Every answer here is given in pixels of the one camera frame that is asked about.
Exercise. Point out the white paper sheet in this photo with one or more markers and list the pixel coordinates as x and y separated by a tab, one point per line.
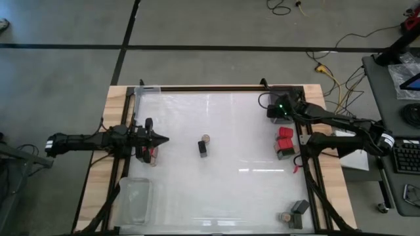
356	160

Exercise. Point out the shoe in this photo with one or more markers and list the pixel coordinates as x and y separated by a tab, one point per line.
3	24

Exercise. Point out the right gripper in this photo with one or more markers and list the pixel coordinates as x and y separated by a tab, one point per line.
287	103

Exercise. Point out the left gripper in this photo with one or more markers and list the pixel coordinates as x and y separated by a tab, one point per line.
139	141

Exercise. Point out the wooden table board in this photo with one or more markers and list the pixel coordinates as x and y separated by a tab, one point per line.
115	95

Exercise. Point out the gray office desk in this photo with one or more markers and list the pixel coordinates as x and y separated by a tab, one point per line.
377	98

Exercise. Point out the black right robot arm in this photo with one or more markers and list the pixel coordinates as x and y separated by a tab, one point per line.
344	123

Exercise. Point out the large clear plastic bin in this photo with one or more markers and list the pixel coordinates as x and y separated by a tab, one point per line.
134	200

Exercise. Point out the black aluminium table frame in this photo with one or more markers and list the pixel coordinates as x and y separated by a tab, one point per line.
213	88

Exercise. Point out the red tool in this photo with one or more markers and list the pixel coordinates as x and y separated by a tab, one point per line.
412	22

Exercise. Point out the glass spice jar cork lid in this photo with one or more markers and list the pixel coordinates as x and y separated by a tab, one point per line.
285	217
206	138
155	161

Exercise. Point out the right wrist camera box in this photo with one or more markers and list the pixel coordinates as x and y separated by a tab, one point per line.
273	111

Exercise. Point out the black computer keyboard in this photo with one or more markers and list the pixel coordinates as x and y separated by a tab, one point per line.
407	157

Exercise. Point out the desk caster wheel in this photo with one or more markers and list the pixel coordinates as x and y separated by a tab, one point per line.
382	207

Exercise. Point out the clear plastic bag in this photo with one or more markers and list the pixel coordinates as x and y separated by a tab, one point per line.
397	73

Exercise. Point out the black metal stand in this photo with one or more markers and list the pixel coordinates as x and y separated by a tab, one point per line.
23	156

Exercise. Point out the red clip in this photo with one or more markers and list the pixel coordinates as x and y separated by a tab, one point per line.
297	169

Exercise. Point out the black desk leg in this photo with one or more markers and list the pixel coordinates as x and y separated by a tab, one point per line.
384	183

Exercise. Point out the red smoked paprika tin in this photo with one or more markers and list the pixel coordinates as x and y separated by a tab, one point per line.
151	151
286	132
285	143

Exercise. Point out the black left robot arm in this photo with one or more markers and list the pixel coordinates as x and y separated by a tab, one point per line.
82	141

